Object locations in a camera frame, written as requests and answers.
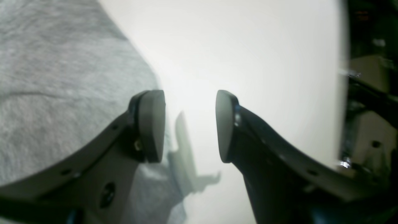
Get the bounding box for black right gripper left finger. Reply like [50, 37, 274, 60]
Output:
[0, 90, 165, 224]

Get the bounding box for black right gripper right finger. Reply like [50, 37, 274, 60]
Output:
[215, 90, 397, 224]

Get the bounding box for grey T-shirt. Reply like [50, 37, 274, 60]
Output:
[0, 0, 187, 224]

